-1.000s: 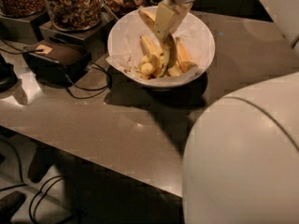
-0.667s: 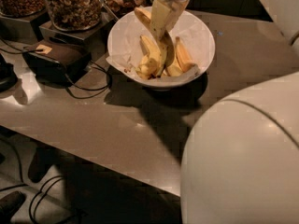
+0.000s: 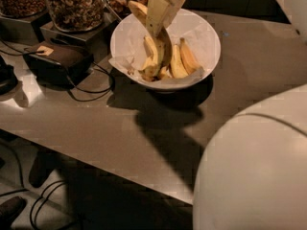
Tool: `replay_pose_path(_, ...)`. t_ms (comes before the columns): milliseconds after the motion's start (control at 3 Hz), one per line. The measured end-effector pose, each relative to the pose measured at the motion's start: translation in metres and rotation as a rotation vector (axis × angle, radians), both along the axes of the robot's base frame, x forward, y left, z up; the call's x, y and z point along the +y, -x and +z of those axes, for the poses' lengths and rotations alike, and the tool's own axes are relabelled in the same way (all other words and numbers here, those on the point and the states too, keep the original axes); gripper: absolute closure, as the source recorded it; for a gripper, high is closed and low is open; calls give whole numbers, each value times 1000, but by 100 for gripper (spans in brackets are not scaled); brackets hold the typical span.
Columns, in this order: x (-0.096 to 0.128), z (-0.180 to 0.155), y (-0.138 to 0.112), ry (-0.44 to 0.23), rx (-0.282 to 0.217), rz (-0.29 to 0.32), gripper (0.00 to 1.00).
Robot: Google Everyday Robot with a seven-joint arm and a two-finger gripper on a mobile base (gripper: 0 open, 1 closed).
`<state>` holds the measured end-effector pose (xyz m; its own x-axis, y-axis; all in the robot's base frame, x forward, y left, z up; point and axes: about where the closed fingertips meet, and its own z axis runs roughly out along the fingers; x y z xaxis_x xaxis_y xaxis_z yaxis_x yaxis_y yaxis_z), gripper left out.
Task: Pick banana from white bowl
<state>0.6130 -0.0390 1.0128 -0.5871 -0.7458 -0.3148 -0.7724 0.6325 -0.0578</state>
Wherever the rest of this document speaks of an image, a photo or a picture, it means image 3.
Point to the dark jar stand left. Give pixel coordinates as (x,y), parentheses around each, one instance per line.
(24,30)

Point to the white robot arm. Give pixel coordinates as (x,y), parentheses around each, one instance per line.
(252,174)

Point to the dark shoe on floor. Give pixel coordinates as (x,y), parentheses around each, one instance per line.
(10,210)

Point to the brown box with label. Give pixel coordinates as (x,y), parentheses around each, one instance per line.
(58,64)

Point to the dark jar stand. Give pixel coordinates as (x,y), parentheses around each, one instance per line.
(24,30)
(96,42)

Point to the glass jar of mixed nuts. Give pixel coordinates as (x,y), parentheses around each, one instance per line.
(74,16)

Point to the glass jar of almonds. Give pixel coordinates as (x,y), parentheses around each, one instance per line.
(21,8)

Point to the black round object left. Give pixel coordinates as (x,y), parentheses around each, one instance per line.
(8,79)

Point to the small banana bottom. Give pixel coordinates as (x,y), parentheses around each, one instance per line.
(177,69)

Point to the white ceramic bowl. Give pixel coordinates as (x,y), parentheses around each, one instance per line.
(166,83)

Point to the yellow banana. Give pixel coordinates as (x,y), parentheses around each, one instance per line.
(153,62)
(140,11)

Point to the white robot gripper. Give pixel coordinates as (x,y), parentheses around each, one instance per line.
(156,12)

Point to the orange-tinted banana right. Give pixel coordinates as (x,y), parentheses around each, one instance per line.
(189,60)

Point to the dark jar stand middle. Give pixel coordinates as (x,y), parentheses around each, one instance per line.
(96,42)

